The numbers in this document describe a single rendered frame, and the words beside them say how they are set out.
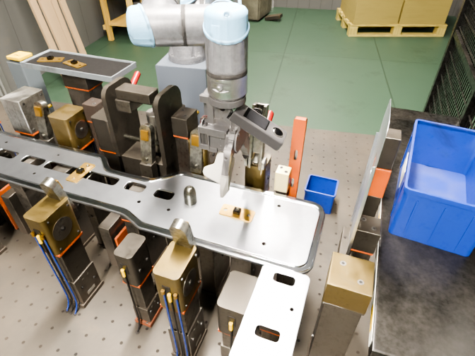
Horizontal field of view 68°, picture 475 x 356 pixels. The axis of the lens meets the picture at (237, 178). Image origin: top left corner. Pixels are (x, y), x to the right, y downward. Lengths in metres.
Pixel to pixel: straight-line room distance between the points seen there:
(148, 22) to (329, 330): 0.70
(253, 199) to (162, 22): 0.46
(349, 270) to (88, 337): 0.70
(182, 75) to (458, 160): 0.96
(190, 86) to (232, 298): 0.91
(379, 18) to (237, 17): 5.23
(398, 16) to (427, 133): 4.92
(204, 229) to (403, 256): 0.43
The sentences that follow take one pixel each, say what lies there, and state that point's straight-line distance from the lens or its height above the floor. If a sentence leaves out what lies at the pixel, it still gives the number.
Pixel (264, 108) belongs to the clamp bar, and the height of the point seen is 1.21.
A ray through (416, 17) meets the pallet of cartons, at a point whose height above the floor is 0.26.
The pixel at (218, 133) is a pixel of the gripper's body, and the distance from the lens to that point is 0.69.
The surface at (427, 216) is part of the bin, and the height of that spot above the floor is 1.11.
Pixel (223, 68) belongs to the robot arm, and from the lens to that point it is 0.63.
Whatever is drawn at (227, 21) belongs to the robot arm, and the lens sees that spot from 0.60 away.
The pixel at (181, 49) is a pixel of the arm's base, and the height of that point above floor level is 1.15.
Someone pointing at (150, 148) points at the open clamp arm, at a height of 1.04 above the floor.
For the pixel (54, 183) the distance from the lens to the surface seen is 0.90.
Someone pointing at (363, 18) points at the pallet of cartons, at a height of 0.24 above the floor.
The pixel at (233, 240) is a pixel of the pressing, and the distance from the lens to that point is 0.80.
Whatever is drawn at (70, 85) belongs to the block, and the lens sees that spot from 1.37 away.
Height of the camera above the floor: 1.61
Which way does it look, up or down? 39 degrees down
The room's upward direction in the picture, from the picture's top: straight up
